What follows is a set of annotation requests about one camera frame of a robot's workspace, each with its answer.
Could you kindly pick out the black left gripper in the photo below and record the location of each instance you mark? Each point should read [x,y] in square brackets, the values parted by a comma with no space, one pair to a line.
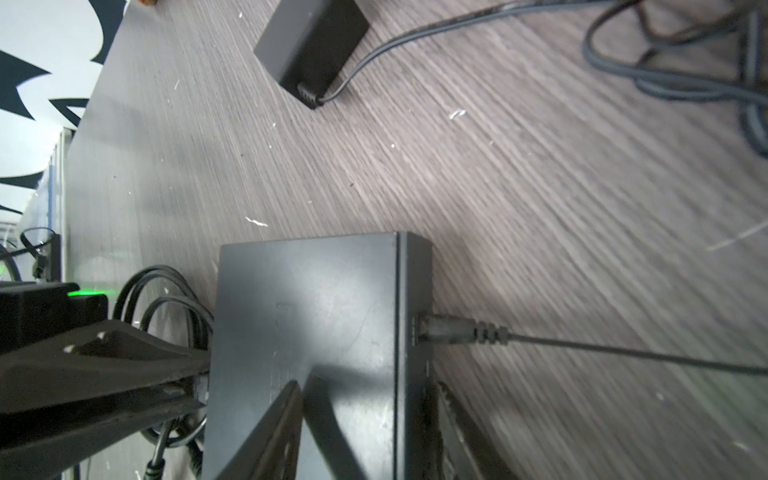
[102,359]

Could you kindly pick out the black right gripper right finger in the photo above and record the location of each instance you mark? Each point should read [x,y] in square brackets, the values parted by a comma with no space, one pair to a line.
[463,450]

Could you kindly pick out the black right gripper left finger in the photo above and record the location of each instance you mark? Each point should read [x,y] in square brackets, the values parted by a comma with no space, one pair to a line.
[271,450]

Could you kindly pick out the black power adapter with cord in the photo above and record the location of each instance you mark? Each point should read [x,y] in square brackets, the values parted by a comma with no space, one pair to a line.
[306,44]

